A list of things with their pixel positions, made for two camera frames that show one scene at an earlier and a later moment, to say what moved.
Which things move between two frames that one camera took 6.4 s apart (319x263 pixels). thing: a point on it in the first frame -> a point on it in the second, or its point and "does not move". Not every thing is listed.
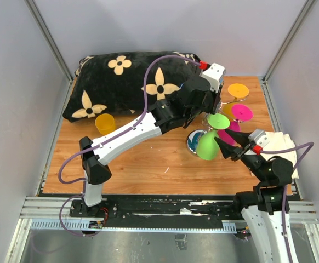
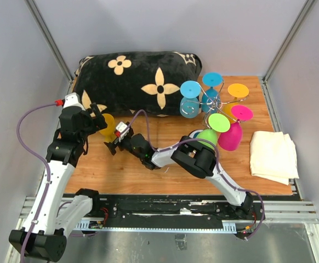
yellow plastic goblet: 105,123 does not move
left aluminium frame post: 45,31 does not move
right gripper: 242,138 -> 112,147
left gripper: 216,97 -> 95,123
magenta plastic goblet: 240,113 does not move
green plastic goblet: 207,147 does not move
